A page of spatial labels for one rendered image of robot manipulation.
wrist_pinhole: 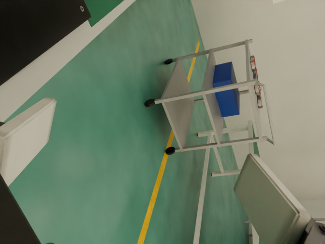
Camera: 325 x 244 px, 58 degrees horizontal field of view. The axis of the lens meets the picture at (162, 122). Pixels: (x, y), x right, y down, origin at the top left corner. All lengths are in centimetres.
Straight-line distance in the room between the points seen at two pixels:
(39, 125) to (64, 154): 145
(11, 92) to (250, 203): 31
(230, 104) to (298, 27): 310
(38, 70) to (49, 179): 111
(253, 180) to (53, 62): 36
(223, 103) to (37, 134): 278
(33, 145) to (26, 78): 26
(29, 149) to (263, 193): 13
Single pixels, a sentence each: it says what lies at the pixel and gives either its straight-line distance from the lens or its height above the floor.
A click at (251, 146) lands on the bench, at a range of 360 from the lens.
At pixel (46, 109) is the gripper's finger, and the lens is 17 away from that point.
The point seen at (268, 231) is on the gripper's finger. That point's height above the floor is 103.
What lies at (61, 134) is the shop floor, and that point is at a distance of 162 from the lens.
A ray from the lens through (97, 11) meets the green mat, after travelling 64.
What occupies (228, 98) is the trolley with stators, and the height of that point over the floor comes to 65.
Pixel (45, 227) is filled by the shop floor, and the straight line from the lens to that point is 151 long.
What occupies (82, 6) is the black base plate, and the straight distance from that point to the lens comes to 55.
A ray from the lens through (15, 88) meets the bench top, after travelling 41.
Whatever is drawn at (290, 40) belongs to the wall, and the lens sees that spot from 583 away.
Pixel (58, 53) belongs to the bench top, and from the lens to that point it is 49.
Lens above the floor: 104
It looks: 21 degrees down
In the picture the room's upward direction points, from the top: 80 degrees clockwise
